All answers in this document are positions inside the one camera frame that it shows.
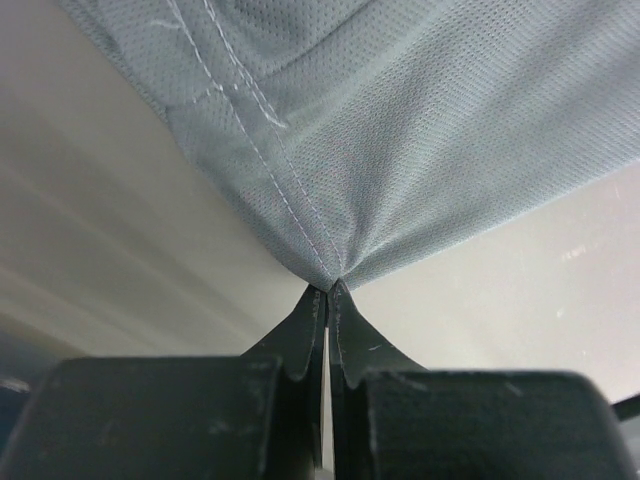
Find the grey t shirt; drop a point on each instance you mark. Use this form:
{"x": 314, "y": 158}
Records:
{"x": 358, "y": 137}

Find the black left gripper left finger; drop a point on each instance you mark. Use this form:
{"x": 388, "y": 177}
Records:
{"x": 257, "y": 415}

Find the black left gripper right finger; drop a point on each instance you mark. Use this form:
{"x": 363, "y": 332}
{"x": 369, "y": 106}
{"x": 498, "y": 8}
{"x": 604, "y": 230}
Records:
{"x": 394, "y": 419}

